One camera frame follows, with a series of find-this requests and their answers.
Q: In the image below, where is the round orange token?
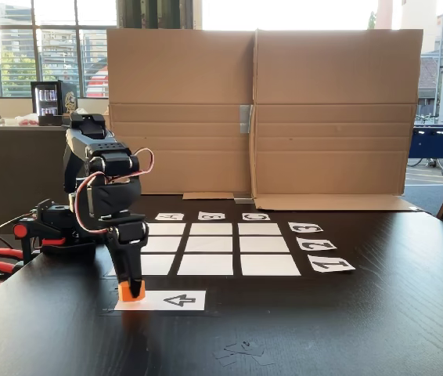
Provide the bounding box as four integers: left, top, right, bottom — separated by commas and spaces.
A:
117, 281, 146, 303

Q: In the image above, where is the white nine-square grid sheet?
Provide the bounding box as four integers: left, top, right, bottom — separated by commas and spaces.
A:
106, 221, 303, 278

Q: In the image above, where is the white arrow paper sheet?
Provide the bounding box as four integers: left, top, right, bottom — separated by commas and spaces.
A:
113, 289, 207, 313

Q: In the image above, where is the dark counter cabinet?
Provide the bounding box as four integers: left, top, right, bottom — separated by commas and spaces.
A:
0, 123, 109, 236

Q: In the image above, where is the black mini fridge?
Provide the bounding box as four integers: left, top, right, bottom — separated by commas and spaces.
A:
30, 80, 78, 127

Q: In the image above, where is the white plastic bag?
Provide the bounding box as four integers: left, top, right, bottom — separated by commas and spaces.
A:
14, 113, 41, 126

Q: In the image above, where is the brown cardboard screen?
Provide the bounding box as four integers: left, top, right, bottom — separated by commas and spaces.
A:
106, 27, 260, 201
249, 27, 424, 212

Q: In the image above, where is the paper sheet number 3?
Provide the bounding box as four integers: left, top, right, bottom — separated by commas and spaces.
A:
287, 222, 324, 234

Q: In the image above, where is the paper sheet number 2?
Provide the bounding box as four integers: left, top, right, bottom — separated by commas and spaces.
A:
295, 237, 338, 251

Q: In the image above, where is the paper sheet number 1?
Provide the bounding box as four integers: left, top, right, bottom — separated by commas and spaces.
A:
306, 254, 356, 274

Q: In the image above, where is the blue foosball table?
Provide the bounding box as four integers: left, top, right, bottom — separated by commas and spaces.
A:
408, 124, 443, 176

